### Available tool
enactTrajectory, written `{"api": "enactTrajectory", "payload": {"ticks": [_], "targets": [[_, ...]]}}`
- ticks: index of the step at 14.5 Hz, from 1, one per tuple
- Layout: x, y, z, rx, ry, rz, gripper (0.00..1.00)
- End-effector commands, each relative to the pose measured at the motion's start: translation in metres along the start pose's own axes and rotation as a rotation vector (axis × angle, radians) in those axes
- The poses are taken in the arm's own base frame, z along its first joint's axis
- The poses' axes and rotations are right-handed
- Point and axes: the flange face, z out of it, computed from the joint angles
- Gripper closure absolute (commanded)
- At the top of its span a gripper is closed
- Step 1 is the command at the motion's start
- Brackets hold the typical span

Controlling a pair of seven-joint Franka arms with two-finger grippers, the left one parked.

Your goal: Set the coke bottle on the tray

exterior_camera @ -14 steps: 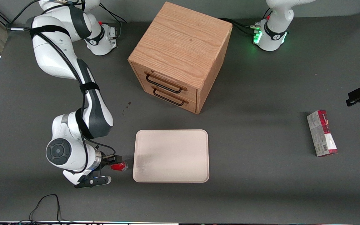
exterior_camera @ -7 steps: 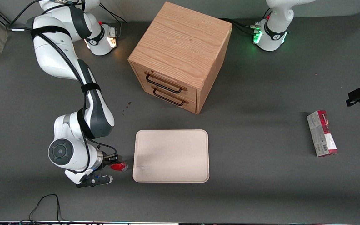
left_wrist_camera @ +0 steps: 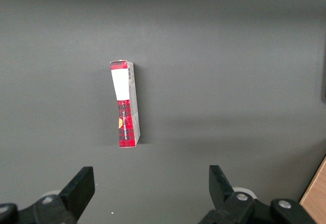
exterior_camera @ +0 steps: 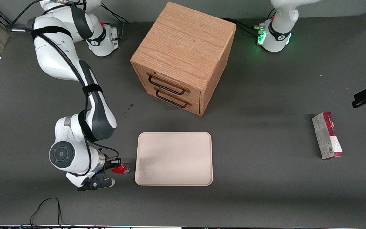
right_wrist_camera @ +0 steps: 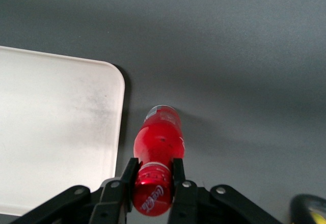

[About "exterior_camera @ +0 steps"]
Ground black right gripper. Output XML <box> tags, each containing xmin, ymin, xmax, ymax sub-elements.
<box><xmin>103</xmin><ymin>155</ymin><xmax>122</xmax><ymax>174</ymax></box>

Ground red coke bottle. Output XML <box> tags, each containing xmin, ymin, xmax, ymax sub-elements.
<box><xmin>112</xmin><ymin>163</ymin><xmax>130</xmax><ymax>176</ymax></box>

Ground beige plastic tray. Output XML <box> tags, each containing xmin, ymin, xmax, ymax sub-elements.
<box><xmin>135</xmin><ymin>131</ymin><xmax>213</xmax><ymax>186</ymax></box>

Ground red and grey carton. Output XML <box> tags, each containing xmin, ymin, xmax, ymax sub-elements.
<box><xmin>312</xmin><ymin>112</ymin><xmax>344</xmax><ymax>160</ymax></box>

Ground short wooden drawer front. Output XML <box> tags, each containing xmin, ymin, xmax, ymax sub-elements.
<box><xmin>145</xmin><ymin>84</ymin><xmax>201</xmax><ymax>115</ymax></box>

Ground tall wooden drawer front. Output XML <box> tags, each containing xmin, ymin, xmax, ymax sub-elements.
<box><xmin>137</xmin><ymin>65</ymin><xmax>201</xmax><ymax>103</ymax></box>

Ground oak wooden drawer cabinet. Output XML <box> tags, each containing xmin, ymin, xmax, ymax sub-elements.
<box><xmin>130</xmin><ymin>1</ymin><xmax>237</xmax><ymax>117</ymax></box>

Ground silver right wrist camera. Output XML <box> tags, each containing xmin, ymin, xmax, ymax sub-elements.
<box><xmin>78</xmin><ymin>178</ymin><xmax>116</xmax><ymax>191</ymax></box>

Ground thin black table cable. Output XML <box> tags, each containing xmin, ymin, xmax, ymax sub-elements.
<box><xmin>19</xmin><ymin>198</ymin><xmax>75</xmax><ymax>228</ymax></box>

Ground short black drawer handle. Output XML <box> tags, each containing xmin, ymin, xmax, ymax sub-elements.
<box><xmin>155</xmin><ymin>89</ymin><xmax>192</xmax><ymax>108</ymax></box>

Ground long black drawer handle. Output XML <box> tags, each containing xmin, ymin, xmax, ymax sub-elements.
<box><xmin>147</xmin><ymin>73</ymin><xmax>191</xmax><ymax>96</ymax></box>

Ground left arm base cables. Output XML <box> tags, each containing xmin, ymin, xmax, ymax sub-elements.
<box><xmin>223</xmin><ymin>8</ymin><xmax>277</xmax><ymax>37</ymax></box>

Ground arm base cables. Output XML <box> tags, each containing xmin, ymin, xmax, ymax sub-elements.
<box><xmin>99</xmin><ymin>3</ymin><xmax>130</xmax><ymax>40</ymax></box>
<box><xmin>223</xmin><ymin>8</ymin><xmax>277</xmax><ymax>37</ymax></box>

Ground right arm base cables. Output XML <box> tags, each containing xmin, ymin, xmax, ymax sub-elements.
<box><xmin>99</xmin><ymin>3</ymin><xmax>130</xmax><ymax>40</ymax></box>

